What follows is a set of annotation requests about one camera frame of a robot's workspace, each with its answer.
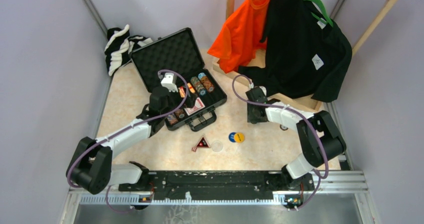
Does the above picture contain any orange black 100 chip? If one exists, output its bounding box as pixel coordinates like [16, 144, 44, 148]
[279, 125, 288, 131]

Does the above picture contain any orange boxed card deck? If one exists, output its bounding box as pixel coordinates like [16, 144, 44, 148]
[178, 82, 196, 98]

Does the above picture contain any black poker set case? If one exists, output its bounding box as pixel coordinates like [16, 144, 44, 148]
[130, 27, 227, 132]

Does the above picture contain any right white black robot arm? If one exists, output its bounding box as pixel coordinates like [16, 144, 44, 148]
[245, 86, 346, 190]

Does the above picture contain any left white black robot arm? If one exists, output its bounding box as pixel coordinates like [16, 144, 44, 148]
[65, 69, 188, 195]

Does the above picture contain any purple black chip stack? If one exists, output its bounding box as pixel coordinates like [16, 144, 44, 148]
[174, 109, 186, 119]

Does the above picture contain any blue orange chip stack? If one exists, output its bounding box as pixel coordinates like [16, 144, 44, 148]
[166, 113, 179, 126]

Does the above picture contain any yellow big blind button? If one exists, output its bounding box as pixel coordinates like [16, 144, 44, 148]
[233, 132, 245, 143]

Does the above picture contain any blue small blind button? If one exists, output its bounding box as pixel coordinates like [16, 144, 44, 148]
[228, 132, 236, 143]

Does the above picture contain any red playing card deck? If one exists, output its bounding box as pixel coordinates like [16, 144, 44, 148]
[184, 97, 206, 116]

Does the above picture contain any green orange chip stack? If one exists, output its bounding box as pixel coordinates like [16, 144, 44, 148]
[190, 76, 207, 96]

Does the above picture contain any red yellow chip stack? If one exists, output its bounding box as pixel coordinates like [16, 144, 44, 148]
[197, 72, 215, 93]

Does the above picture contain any clear dealer button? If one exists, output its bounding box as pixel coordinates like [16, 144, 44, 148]
[211, 140, 224, 153]

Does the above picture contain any black red triangle token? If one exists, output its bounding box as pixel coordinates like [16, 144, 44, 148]
[195, 136, 211, 149]

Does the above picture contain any black white striped cloth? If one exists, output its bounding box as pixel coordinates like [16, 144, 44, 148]
[104, 24, 153, 77]

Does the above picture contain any orange t-shirt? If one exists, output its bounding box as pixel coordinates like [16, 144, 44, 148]
[207, 0, 270, 73]

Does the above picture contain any black t-shirt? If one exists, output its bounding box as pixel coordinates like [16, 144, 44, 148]
[238, 0, 353, 103]

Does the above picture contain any green clothes hanger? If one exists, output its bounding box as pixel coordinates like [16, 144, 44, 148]
[304, 0, 334, 27]

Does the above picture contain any wooden clothes rack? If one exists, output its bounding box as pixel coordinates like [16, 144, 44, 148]
[211, 0, 406, 119]

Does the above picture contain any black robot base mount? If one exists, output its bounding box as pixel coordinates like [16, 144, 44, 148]
[118, 166, 315, 201]

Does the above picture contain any aluminium frame rail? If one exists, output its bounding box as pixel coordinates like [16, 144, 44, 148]
[60, 170, 381, 224]

